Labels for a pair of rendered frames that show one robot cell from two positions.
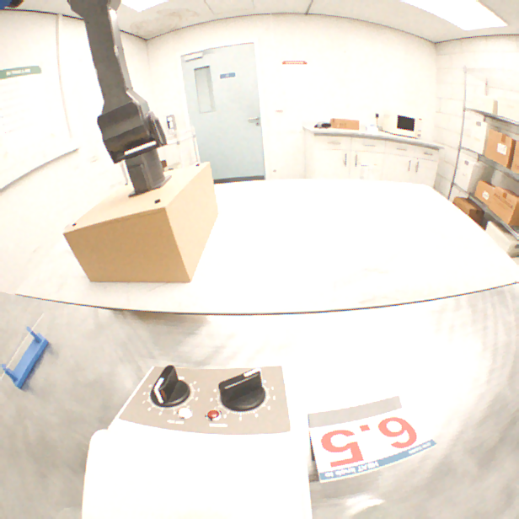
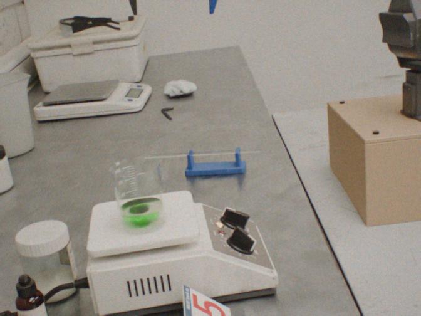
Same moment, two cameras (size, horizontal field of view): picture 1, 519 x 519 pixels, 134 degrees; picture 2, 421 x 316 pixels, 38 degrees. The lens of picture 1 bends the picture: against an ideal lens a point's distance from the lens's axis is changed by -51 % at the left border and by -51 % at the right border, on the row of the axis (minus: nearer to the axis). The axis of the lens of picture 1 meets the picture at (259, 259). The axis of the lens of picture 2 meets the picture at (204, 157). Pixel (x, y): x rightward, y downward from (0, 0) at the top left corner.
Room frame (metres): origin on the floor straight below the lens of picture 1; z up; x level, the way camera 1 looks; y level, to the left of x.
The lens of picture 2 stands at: (-0.03, -0.57, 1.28)
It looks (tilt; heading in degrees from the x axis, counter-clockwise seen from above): 21 degrees down; 85
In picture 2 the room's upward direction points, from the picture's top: 7 degrees counter-clockwise
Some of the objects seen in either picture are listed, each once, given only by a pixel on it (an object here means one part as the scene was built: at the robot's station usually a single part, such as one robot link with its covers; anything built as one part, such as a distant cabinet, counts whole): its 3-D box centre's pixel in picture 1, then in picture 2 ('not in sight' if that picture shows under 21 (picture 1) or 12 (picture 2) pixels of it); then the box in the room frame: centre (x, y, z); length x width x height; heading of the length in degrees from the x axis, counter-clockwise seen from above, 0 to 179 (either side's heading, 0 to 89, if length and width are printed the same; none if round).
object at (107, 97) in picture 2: not in sight; (94, 98); (-0.15, 0.90, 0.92); 0.26 x 0.19 x 0.05; 168
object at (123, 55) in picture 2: not in sight; (96, 51); (-0.15, 1.27, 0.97); 0.37 x 0.31 x 0.14; 83
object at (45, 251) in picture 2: not in sight; (48, 261); (-0.17, 0.08, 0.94); 0.06 x 0.06 x 0.08
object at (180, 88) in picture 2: not in sight; (180, 87); (0.06, 0.89, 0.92); 0.08 x 0.08 x 0.04; 78
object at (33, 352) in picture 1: (23, 355); (214, 161); (0.07, 0.37, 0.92); 0.10 x 0.03 x 0.04; 164
